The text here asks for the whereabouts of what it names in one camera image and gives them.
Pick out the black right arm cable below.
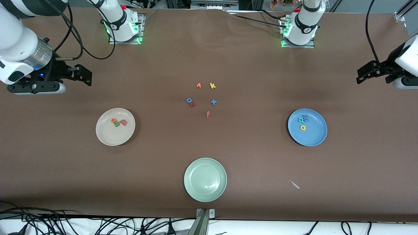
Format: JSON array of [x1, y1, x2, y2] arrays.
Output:
[[42, 0, 116, 61]]

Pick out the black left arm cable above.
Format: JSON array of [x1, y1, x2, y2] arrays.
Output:
[[365, 0, 381, 64]]

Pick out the pale green plate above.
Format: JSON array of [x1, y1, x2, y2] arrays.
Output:
[[184, 158, 227, 202]]

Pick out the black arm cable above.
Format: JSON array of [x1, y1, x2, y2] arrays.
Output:
[[365, 0, 381, 64], [42, 0, 116, 61]]

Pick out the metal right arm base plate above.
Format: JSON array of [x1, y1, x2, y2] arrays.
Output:
[[108, 13, 145, 45]]

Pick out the brown table cover sheet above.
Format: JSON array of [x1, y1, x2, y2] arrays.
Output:
[[0, 6, 418, 223]]

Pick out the aluminium frame rail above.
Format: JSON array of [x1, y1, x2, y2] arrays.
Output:
[[394, 0, 418, 23]]

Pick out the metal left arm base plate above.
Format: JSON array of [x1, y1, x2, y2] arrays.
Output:
[[280, 18, 316, 49]]

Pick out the beige plate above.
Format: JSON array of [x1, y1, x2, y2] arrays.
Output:
[[96, 108, 136, 146]]

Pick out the grey metal post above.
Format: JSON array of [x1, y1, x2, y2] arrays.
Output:
[[187, 209, 210, 235]]

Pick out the blue plate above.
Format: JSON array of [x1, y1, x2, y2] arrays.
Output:
[[288, 108, 328, 147]]

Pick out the tangled black cable bundle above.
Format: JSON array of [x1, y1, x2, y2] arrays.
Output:
[[0, 201, 196, 235]]

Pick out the grey metal box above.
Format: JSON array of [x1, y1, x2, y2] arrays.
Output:
[[190, 0, 239, 10]]

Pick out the black base cable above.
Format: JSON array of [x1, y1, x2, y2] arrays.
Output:
[[229, 13, 288, 29], [260, 9, 288, 21]]

